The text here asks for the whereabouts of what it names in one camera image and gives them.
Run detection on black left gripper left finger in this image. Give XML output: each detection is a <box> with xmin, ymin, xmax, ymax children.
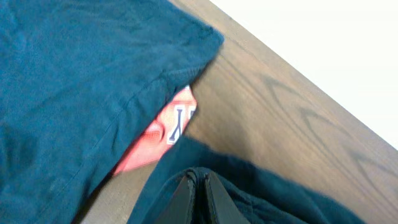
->
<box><xmin>155</xmin><ymin>176</ymin><xmax>196</xmax><ymax>224</ymax></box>

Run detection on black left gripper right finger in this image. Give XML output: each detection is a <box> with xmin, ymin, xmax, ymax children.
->
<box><xmin>205</xmin><ymin>172</ymin><xmax>249</xmax><ymax>224</ymax></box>

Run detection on navy blue shorts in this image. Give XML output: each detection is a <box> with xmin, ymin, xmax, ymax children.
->
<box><xmin>128</xmin><ymin>136</ymin><xmax>362</xmax><ymax>223</ymax></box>

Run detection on red printed garment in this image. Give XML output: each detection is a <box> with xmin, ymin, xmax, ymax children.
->
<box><xmin>113</xmin><ymin>86</ymin><xmax>197</xmax><ymax>176</ymax></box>

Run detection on navy blue folded garment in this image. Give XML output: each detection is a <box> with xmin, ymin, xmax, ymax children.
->
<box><xmin>1</xmin><ymin>0</ymin><xmax>223</xmax><ymax>223</ymax></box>

